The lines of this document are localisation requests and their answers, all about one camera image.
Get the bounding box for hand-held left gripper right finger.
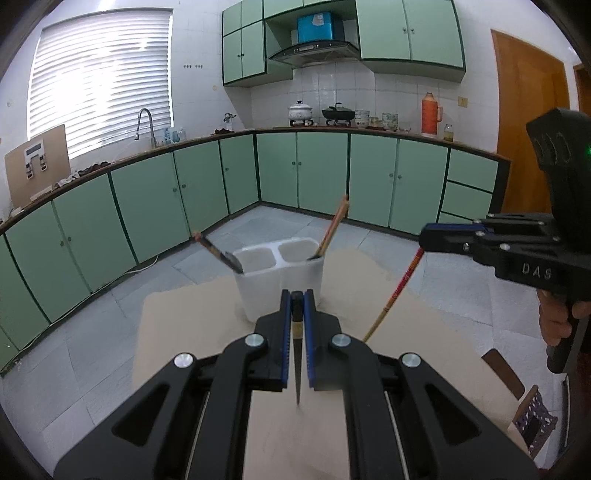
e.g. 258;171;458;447
302;290;541;480

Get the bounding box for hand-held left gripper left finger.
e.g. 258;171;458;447
54;290;293;480

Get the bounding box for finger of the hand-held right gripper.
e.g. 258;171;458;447
419;213;559;260

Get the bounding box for white two-compartment utensil holder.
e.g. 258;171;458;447
232;237;325;323

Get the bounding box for red and tan chopstick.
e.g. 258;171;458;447
362;247;424;343

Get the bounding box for brown brush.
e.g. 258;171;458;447
308;195;350;261

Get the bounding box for person's right forearm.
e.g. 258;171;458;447
561;351;591;467

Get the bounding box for person's right hand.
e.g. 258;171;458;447
538;291;578;347

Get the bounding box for wooden door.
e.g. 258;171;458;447
491;28;571;215

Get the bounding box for dark wooden countertop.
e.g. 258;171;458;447
0;126;511;236

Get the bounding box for orange thermos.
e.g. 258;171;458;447
421;92;443;137

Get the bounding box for green base cabinets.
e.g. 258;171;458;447
0;129;511;379

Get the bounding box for wooden chair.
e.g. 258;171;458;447
480;348;559;457

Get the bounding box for gas stove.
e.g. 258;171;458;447
288;119;354;128

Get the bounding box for black lidded pot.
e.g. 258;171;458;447
322;103;356;121

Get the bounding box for black range hood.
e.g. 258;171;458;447
269;41;361;68

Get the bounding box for blue box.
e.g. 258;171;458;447
297;12;334;42

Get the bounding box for steel kitchen faucet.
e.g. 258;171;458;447
135;108;155;149

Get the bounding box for brown board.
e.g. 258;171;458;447
4;124;71;208

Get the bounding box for white window blind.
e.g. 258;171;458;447
27;8;174;160

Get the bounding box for white floor cable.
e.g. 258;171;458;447
124;254;160;276

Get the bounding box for green wall cabinets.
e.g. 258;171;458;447
222;0;466;88

